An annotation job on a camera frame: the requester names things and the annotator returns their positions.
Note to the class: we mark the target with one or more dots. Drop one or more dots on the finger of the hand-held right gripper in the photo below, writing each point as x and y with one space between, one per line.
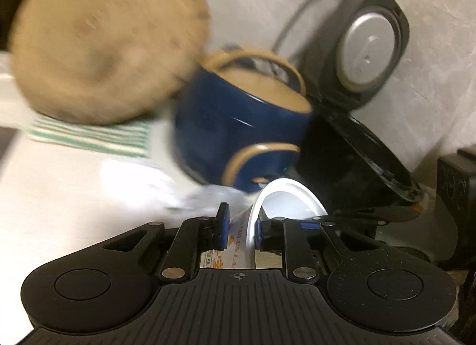
372 214

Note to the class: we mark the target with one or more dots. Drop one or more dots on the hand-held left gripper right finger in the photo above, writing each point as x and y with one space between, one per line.
260 235

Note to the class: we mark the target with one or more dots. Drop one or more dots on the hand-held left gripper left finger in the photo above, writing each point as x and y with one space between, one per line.
223 231

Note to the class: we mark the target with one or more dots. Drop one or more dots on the white disposable bowl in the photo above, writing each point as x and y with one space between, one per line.
290 200

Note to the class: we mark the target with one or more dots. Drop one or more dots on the black rice cooker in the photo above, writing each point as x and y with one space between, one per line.
349 136

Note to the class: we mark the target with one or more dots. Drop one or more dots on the black countertop oven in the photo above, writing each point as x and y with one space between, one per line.
459 211

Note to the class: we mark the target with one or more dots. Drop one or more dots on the white plastic bag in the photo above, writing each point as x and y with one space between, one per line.
148 181

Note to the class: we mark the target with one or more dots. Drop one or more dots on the blue rice cooker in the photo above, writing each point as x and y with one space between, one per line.
230 133

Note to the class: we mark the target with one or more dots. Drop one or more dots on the green striped dish cloth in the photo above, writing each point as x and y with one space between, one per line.
89 136

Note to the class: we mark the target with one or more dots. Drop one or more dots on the round wooden cutting board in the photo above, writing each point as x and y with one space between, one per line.
108 36

